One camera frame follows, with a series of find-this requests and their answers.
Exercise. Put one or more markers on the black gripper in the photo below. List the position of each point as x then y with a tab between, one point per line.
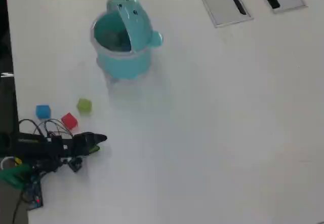
78	145

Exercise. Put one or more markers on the red cube block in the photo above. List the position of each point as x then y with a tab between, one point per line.
69	121

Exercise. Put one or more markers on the green cube block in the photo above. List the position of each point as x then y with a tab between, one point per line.
84	106

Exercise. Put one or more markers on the blue cube block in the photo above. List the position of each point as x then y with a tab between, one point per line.
43	111

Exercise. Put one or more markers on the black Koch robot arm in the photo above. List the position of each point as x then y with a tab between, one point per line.
30	145

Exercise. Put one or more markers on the teal animal shaped bin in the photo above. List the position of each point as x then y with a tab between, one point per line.
121	64

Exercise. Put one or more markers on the blue circuit board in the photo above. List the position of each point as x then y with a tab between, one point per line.
34	193

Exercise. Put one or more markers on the small yellow connector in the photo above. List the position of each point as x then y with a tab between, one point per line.
17	161

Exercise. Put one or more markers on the green table clamp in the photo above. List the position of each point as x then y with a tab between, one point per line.
14	176

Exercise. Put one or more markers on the silver metal chair leg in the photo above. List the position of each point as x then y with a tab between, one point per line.
6	74

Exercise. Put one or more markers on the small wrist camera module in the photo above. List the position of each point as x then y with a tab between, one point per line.
75	163

